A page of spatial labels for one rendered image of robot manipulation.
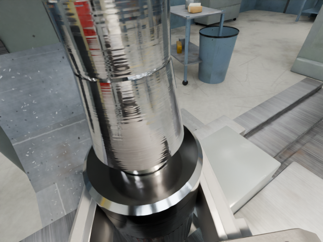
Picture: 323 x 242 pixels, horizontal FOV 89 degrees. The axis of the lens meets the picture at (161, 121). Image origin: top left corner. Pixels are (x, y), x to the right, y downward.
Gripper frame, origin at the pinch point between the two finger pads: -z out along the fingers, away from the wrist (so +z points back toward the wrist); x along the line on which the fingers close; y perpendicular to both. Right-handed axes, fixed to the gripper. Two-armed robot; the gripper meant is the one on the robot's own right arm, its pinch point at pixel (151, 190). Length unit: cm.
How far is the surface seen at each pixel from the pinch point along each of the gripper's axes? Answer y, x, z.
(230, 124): 5.5, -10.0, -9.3
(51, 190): 21.8, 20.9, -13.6
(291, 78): 111, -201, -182
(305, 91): 16, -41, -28
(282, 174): 5.6, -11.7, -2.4
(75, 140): 17.1, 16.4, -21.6
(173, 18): 85, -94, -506
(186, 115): 9.5, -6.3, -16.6
